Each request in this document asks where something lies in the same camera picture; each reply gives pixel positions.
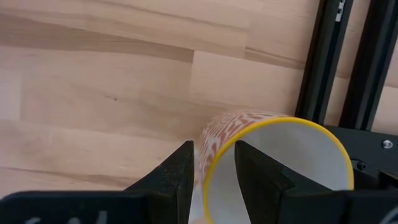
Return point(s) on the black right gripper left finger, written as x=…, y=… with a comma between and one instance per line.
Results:
x=140, y=208

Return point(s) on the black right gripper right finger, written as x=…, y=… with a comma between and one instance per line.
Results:
x=280, y=205

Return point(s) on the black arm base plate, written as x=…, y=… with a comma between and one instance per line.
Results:
x=373, y=155

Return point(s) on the black aluminium table frame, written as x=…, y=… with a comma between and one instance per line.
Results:
x=321, y=62

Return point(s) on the white mug diamond ikat pattern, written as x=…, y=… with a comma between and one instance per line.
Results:
x=311, y=155

